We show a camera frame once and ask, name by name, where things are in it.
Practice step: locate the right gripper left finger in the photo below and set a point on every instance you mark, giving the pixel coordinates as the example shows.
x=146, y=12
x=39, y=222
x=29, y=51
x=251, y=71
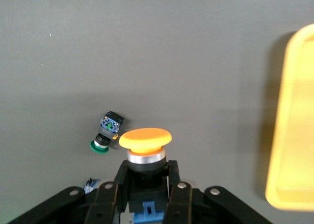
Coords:
x=105, y=204

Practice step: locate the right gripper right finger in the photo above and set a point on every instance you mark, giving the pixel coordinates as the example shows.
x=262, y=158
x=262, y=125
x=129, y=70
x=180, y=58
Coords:
x=181, y=204

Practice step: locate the orange push button switch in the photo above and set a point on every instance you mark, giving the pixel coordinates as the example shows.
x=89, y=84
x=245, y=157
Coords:
x=144, y=139

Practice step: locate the yellow plastic tray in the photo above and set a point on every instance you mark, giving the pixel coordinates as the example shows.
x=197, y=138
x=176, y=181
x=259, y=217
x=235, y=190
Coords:
x=294, y=135

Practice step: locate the dark grey table mat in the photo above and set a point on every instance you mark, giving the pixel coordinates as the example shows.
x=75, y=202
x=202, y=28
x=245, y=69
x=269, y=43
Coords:
x=157, y=50

